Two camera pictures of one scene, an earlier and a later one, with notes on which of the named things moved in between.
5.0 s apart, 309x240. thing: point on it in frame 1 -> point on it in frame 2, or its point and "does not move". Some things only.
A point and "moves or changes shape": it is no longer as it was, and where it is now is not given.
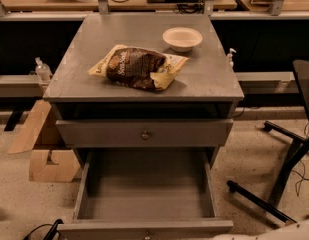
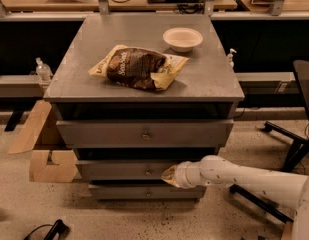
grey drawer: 145,194 moves or changes shape
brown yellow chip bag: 138,67 does not move
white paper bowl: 182,39 does not move
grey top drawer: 137,133 does not move
